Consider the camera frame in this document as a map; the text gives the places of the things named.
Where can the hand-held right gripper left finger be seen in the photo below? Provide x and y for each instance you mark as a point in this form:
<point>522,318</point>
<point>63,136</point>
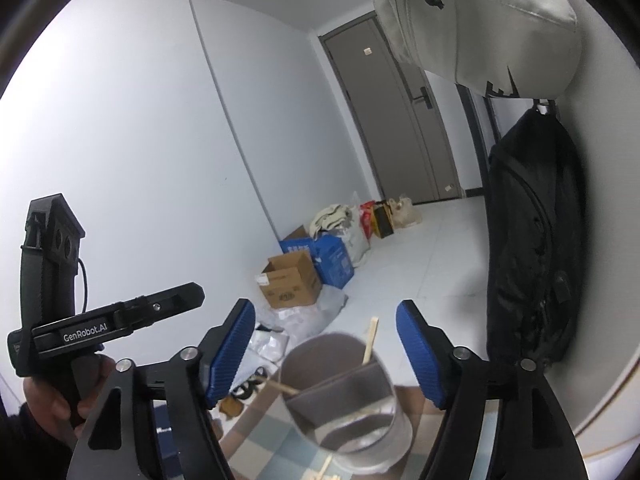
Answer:
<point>232,355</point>

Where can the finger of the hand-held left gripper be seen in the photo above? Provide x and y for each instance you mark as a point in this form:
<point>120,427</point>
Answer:
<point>170,300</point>

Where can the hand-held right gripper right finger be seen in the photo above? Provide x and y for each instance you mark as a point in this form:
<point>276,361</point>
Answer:
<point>420,355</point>

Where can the person's left forearm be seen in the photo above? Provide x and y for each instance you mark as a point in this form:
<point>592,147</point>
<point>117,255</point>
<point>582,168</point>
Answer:
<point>25,445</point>

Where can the person's left hand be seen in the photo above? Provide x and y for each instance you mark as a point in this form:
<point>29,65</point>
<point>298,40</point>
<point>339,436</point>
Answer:
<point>50,400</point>

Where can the black white patterned object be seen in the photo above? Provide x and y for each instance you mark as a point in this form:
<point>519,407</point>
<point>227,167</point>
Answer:
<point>250,385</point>

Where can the brown crumpled object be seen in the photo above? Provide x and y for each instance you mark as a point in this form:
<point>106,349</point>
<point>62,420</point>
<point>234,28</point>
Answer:
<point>232,406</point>

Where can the wooden chopstick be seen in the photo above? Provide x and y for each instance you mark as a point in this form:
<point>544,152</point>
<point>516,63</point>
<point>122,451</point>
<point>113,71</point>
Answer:
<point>370,340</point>
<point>287,387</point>
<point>324,467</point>

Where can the white plastic packaging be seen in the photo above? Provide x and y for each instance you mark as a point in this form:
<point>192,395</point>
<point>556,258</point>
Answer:
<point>310,317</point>

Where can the brown cardboard box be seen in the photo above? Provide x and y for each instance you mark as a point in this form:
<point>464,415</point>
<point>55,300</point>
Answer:
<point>295,285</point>

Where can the checked tablecloth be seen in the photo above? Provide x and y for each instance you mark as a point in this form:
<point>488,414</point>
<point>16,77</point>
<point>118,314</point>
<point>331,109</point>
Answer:
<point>260,455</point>

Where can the white woven sack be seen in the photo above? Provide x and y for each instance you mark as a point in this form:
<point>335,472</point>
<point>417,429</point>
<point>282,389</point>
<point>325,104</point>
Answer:
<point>357,247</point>

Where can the blue cardboard box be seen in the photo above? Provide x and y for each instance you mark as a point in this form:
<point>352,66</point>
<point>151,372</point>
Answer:
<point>332,260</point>

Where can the yellow and black bag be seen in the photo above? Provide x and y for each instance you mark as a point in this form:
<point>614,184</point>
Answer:
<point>384,220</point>

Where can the beige plastic bag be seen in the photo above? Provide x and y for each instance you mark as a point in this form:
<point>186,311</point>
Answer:
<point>407,215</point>

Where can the red bag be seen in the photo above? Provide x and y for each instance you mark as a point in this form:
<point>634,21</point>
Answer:
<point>367,220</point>

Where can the cream crumpled cloth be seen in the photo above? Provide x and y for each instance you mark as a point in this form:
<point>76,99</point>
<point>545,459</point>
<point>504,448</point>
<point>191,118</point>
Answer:
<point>330,220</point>

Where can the black backpack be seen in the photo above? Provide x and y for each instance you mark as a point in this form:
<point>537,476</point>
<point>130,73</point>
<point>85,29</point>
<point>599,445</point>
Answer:
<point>530,220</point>

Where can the black framed door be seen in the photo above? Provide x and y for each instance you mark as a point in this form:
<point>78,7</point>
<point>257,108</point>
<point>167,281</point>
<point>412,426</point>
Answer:
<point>472,135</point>

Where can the grey door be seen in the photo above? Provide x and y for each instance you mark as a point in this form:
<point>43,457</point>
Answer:
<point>385,110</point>

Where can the white hanging jacket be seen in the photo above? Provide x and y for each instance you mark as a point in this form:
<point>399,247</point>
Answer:
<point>500,25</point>

